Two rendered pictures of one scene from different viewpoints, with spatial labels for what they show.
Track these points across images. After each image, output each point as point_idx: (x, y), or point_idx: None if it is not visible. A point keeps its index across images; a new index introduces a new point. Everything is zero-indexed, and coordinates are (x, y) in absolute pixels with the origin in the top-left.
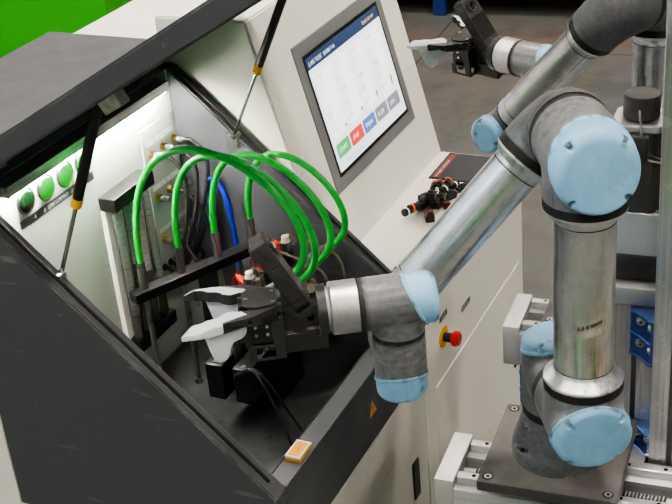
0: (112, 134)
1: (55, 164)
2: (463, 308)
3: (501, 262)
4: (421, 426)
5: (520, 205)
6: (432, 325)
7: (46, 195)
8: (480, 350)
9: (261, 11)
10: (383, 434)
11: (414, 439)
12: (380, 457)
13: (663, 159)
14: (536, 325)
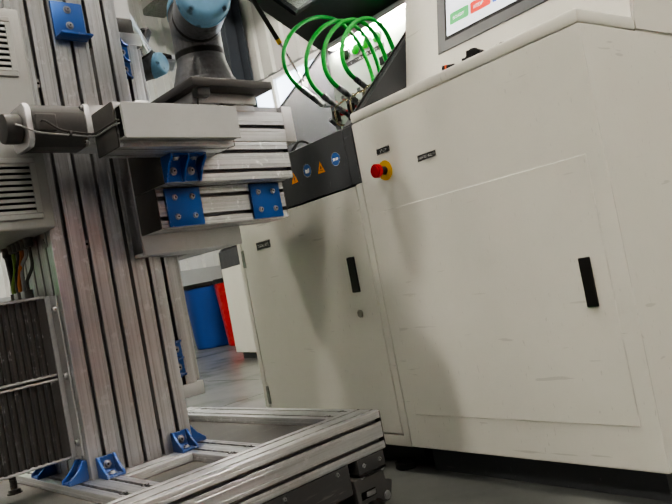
0: (397, 21)
1: (349, 35)
2: (422, 158)
3: (520, 138)
4: (357, 233)
5: (581, 73)
6: (366, 151)
7: (353, 52)
8: (468, 223)
9: None
10: (308, 206)
11: (348, 238)
12: (306, 221)
13: None
14: None
